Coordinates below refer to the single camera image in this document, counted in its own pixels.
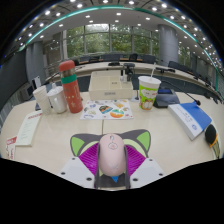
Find beige cardboard box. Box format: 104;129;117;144
88;70;135;101

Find black desk microphone units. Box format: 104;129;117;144
107;61;177;83

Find dark conference microphone unit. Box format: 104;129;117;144
153;79;202;109
34;99;44;112

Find colourful sticker sheet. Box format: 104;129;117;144
79;99;134;121

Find stack of white paper cups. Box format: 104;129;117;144
32;85;53;116

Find red and white magazine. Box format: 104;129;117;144
4;135;18;160

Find round ceiling lights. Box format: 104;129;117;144
16;0;223;68

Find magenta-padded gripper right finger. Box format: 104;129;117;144
123;143;165;190

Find green printed cup with straw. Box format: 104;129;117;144
137;63;162;111

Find blue and white book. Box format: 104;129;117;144
167;101;213;141

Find black cat-face mouse pad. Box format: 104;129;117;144
69;128;152;190

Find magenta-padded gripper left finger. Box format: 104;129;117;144
59;142;102;190

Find red bottle with green band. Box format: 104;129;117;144
58;59;84;114

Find white air purifier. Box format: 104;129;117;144
31;75;43;91

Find white paper booklet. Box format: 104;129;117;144
14;110;44;147

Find pink computer mouse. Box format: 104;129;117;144
97;133;127;177

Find dark office chairs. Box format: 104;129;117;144
71;53;224;101

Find white lidded mug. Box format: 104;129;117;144
46;85;68;115

